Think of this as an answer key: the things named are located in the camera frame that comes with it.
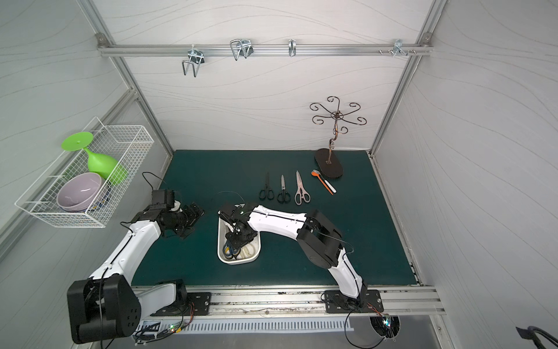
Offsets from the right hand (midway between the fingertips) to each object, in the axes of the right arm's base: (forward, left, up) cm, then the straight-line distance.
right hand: (235, 243), depth 84 cm
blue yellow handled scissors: (-3, +2, -2) cm, 4 cm away
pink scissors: (+28, -26, -5) cm, 38 cm away
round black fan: (-23, -55, -7) cm, 60 cm away
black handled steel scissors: (+25, -17, -3) cm, 31 cm away
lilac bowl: (+1, +40, +32) cm, 51 cm away
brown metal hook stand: (+48, -41, -2) cm, 63 cm away
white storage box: (+6, +7, -1) cm, 9 cm away
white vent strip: (-26, -7, -4) cm, 27 cm away
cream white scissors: (-1, -4, -3) cm, 6 cm away
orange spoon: (+40, -34, -5) cm, 53 cm away
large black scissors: (+30, -9, -7) cm, 32 cm away
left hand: (+7, +14, +6) cm, 17 cm away
